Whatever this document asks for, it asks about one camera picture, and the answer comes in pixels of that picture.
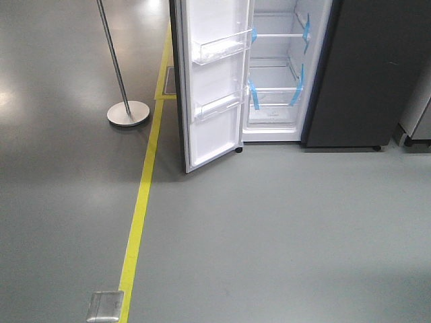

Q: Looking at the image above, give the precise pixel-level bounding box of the clear fridge crisper drawer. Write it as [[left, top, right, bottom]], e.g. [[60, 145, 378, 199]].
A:
[[248, 88, 299, 125]]

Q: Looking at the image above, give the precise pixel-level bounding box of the open fridge door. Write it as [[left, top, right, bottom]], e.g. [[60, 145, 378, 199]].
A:
[[169, 1, 254, 173]]

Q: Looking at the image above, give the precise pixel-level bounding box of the lower clear door bin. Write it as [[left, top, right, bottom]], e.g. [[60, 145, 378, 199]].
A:
[[194, 88, 248, 121]]

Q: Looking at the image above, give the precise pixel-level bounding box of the clear door bin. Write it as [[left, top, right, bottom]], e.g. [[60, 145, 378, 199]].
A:
[[194, 88, 248, 121], [191, 29, 253, 65]]

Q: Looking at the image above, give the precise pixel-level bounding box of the yellow floor tape line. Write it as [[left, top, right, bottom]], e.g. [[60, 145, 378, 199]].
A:
[[119, 24, 176, 322]]

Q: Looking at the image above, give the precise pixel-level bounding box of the middle clear door bin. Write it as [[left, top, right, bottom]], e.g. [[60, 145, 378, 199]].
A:
[[191, 29, 253, 65]]

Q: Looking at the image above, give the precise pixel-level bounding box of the far metal floor plate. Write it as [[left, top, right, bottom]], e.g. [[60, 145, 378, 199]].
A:
[[86, 291, 124, 322]]

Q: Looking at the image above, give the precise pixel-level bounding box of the grey low unit far right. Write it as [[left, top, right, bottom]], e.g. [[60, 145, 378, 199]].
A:
[[393, 98, 430, 148]]

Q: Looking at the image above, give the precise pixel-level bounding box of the silver stanchion post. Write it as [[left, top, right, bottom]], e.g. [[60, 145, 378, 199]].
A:
[[96, 0, 150, 127]]

